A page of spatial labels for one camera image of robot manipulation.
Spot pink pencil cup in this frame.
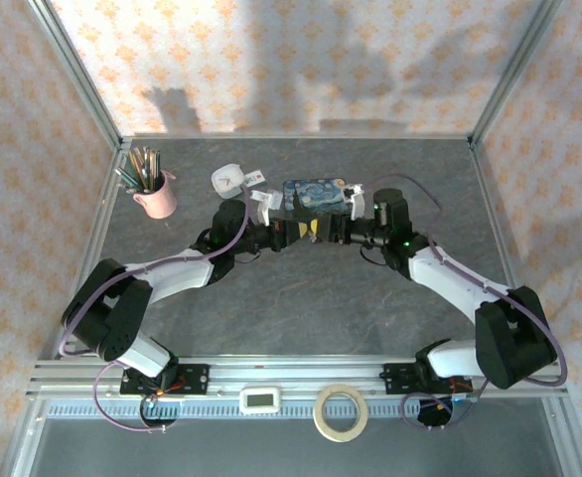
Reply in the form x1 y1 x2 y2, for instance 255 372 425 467
131 170 179 221

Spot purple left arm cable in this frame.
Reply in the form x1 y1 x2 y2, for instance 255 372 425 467
58 197 253 435

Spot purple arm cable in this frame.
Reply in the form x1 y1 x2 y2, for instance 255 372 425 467
364 173 570 434
58 197 253 435

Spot grey slotted cable duct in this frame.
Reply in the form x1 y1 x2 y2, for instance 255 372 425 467
46 399 477 419

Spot white digital timer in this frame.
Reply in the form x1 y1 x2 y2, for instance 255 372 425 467
238 386 282 415

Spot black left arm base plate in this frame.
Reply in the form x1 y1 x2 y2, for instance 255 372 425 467
119 363 211 397

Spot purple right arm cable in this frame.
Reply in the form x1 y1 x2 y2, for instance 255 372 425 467
364 173 570 434

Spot dark green pencil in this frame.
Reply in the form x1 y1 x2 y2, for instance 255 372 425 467
113 167 143 193

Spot starry night print box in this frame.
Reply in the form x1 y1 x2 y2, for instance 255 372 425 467
270 177 349 225

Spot beige masking tape roll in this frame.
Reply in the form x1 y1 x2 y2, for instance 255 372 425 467
313 383 370 442

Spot aluminium frame post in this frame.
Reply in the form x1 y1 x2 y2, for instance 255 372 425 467
25 0 124 150
468 0 566 146

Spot aluminium table side rail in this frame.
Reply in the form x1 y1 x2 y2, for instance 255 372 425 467
468 141 570 360
36 142 133 360

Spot orange patterned fabric backdrop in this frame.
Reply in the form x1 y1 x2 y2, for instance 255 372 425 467
0 0 582 477

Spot brown pencil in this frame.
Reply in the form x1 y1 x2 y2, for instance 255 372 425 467
128 146 149 191

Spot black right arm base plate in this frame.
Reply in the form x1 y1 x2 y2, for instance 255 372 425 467
382 362 474 398

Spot small white alarm clock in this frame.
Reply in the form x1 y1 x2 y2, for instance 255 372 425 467
210 162 247 201

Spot aluminium table edge rail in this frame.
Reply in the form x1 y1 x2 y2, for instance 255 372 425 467
26 354 571 399

